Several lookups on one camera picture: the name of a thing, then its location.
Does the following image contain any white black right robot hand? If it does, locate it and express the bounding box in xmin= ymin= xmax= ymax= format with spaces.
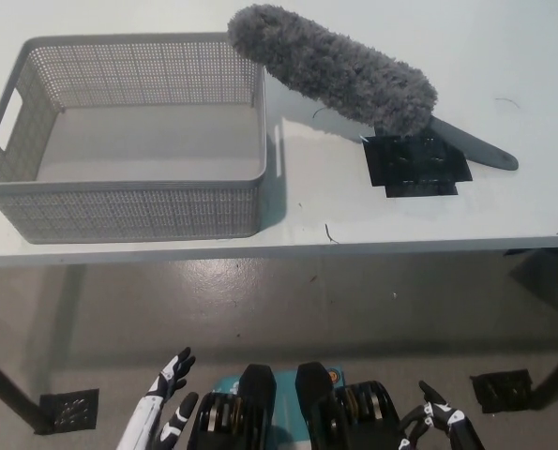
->
xmin=398 ymin=380 xmax=486 ymax=450

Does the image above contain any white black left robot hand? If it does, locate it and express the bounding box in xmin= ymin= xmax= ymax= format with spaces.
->
xmin=116 ymin=346 xmax=200 ymax=450

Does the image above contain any grey fluffy duster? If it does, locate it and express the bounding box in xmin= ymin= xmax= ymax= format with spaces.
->
xmin=226 ymin=4 xmax=520 ymax=171

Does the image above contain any black tape patch on desk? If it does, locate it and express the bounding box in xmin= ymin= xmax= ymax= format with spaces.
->
xmin=360 ymin=133 xmax=475 ymax=199

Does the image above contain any black table leg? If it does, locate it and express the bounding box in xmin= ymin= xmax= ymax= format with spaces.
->
xmin=0 ymin=346 xmax=50 ymax=435
xmin=531 ymin=341 xmax=558 ymax=410

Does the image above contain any grey perforated plastic basket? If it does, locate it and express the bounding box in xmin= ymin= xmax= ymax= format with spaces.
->
xmin=0 ymin=31 xmax=268 ymax=245

